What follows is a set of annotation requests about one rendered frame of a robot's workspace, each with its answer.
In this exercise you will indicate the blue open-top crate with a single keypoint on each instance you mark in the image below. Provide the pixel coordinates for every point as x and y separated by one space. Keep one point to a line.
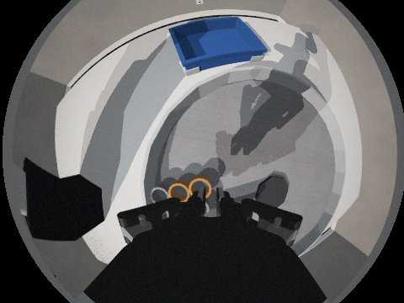
215 42

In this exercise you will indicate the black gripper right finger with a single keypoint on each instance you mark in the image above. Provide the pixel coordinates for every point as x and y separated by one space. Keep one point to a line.
236 216

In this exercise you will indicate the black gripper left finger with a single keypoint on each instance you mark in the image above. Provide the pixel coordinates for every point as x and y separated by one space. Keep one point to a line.
184 215

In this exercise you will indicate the bronze bushing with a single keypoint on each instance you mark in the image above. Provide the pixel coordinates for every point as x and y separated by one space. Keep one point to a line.
200 178
172 192

